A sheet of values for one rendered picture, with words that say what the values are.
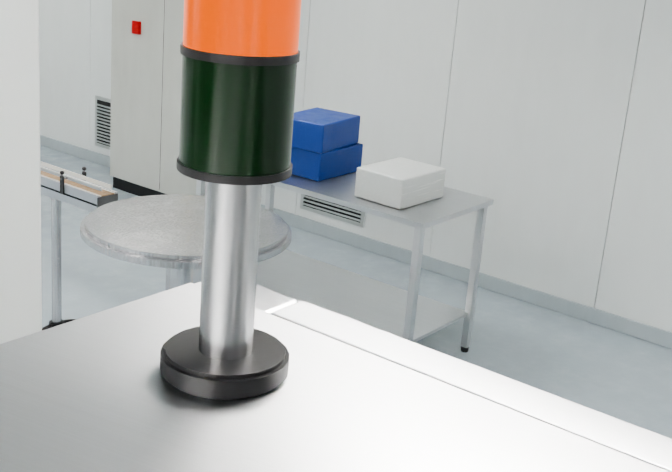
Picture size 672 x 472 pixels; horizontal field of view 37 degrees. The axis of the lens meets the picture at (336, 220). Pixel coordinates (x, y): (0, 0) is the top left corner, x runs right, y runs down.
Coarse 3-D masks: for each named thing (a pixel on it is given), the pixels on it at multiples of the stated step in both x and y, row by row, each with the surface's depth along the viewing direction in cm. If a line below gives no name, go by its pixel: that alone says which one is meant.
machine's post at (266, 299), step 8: (256, 288) 57; (264, 288) 57; (256, 296) 56; (264, 296) 56; (272, 296) 56; (280, 296) 56; (288, 296) 57; (256, 304) 55; (264, 304) 55; (272, 304) 55; (280, 304) 55; (288, 304) 56
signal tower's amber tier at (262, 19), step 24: (192, 0) 40; (216, 0) 39; (240, 0) 39; (264, 0) 39; (288, 0) 40; (192, 24) 40; (216, 24) 40; (240, 24) 39; (264, 24) 40; (288, 24) 41; (192, 48) 41; (216, 48) 40; (240, 48) 40; (264, 48) 40; (288, 48) 41
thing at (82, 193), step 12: (48, 168) 513; (60, 168) 502; (84, 168) 495; (48, 180) 495; (60, 180) 487; (72, 180) 487; (84, 180) 497; (96, 180) 486; (48, 192) 497; (60, 192) 489; (72, 192) 485; (84, 192) 479; (96, 192) 480; (108, 192) 482; (72, 204) 487; (84, 204) 481; (96, 204) 475
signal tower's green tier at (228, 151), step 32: (192, 64) 41; (224, 64) 40; (192, 96) 41; (224, 96) 40; (256, 96) 40; (288, 96) 42; (192, 128) 41; (224, 128) 41; (256, 128) 41; (288, 128) 42; (192, 160) 42; (224, 160) 41; (256, 160) 41; (288, 160) 43
